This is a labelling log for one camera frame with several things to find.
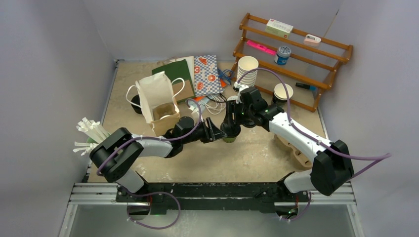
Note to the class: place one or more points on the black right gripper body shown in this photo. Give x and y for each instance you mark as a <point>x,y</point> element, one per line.
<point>243,115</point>

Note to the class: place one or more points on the white paper cup stack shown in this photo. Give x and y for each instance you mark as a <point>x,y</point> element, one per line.
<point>245,70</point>

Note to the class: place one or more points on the pink white tape dispenser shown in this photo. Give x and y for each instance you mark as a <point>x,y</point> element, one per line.
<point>312,40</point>

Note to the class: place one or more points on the single black cup lid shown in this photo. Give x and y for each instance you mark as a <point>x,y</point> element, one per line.
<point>231,129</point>

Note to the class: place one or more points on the white green box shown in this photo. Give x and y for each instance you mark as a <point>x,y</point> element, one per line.
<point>278,28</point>

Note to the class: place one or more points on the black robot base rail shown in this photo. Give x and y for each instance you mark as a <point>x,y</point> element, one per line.
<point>265,197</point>

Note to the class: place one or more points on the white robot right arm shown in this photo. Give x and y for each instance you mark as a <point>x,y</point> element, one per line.
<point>330,169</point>

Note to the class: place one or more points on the pink highlighter pen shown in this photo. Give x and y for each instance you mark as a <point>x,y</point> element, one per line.
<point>260,47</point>

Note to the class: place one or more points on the brown kraft paper bag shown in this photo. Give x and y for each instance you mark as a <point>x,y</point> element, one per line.
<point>153,91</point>

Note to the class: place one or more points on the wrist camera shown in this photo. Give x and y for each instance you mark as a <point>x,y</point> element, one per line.
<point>239,88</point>
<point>196,111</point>

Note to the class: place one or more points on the green paper coffee cup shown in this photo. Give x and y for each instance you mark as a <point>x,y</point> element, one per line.
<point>229,139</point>

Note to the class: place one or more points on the wooden shelf rack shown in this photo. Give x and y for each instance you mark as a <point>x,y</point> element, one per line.
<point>321,86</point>

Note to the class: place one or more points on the green paper bag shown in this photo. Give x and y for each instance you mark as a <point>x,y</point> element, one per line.
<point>179,75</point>

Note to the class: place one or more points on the black cup with white cup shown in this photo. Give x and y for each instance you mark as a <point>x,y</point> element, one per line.
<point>281,93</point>

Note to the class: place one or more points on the brown pulp cup carrier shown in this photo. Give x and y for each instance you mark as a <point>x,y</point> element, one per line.
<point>166,109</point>

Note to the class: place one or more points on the green cup of stirrers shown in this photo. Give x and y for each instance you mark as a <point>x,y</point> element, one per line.
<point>95,132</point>

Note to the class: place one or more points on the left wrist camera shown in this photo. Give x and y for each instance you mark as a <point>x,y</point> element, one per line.
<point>196,111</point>

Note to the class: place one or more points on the blue lidded jar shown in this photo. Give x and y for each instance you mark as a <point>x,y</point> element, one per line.
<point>282,55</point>

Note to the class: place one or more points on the blue checkered paper bag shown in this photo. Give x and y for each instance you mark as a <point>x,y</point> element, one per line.
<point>206,83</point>

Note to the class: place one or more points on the black blue marker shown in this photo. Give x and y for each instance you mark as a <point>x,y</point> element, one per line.
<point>305,86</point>

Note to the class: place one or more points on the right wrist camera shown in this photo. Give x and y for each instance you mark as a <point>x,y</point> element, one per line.
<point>239,88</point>

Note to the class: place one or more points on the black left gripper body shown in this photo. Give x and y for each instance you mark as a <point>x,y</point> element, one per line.
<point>202,134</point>

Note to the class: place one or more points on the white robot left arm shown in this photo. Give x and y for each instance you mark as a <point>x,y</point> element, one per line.
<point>115,156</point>

